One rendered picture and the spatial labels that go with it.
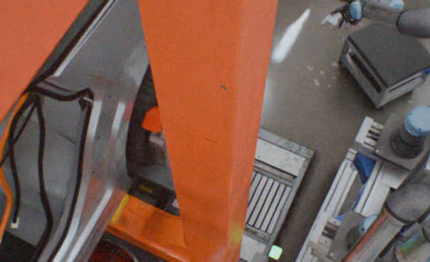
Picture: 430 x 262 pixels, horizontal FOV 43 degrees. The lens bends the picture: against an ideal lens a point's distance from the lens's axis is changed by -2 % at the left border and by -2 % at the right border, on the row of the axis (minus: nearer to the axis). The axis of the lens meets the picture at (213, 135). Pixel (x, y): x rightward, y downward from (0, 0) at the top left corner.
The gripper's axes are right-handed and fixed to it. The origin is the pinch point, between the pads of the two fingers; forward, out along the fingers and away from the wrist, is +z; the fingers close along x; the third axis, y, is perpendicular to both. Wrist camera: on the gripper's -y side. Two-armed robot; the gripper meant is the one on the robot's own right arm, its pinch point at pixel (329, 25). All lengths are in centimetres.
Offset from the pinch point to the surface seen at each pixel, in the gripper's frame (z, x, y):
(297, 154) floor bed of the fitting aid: 72, 36, 25
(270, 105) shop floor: 76, 43, -13
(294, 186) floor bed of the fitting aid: 78, 28, 42
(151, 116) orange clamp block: 41, -89, 26
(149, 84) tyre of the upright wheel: 36, -88, 15
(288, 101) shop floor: 69, 51, -11
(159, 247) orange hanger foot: 84, -72, 62
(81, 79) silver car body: 17, -133, 32
